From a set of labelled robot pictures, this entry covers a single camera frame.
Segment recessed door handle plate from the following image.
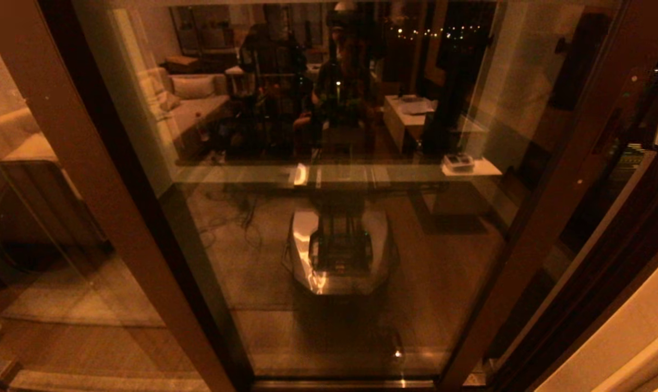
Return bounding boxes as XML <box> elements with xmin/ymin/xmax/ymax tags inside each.
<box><xmin>574</xmin><ymin>71</ymin><xmax>643</xmax><ymax>188</ymax></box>

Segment brown framed fixed glass panel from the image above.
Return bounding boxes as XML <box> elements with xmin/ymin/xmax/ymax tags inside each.
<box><xmin>0</xmin><ymin>0</ymin><xmax>253</xmax><ymax>392</ymax></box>

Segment brown framed sliding glass door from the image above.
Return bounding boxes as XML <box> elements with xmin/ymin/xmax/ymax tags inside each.
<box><xmin>0</xmin><ymin>0</ymin><xmax>658</xmax><ymax>392</ymax></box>

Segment metal floor door track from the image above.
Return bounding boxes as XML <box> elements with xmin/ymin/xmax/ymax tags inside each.
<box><xmin>250</xmin><ymin>376</ymin><xmax>493</xmax><ymax>392</ymax></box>

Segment black balcony railing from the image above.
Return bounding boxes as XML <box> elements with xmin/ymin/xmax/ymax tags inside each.
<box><xmin>517</xmin><ymin>0</ymin><xmax>658</xmax><ymax>246</ymax></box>

